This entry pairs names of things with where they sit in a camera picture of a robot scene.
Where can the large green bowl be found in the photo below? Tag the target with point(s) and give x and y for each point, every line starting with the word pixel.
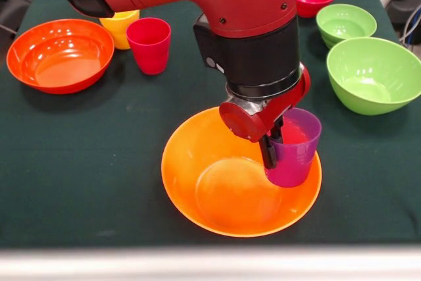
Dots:
pixel 371 77

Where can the wide red-orange bowl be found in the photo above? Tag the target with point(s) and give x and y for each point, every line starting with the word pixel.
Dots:
pixel 60 60

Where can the pink cup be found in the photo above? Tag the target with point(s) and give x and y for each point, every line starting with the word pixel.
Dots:
pixel 149 50

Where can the yellow cup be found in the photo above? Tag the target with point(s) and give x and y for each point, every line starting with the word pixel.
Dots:
pixel 120 31

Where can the purple cup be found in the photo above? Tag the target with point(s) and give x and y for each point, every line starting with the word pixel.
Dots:
pixel 292 166

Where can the small green bowl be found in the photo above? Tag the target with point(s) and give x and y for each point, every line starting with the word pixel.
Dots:
pixel 345 24

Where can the large orange bowl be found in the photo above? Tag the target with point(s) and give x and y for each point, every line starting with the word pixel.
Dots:
pixel 210 182

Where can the dark green tablecloth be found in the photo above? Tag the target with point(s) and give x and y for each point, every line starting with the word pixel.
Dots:
pixel 98 162

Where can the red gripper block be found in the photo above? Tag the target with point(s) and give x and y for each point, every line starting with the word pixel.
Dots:
pixel 245 124

